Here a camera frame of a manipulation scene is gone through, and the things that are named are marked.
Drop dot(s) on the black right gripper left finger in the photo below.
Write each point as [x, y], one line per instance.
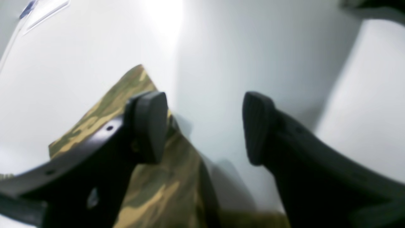
[85, 187]

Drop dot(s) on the camouflage T-shirt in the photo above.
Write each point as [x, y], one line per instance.
[174, 193]

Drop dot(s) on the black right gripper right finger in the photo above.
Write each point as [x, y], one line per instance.
[319, 187]

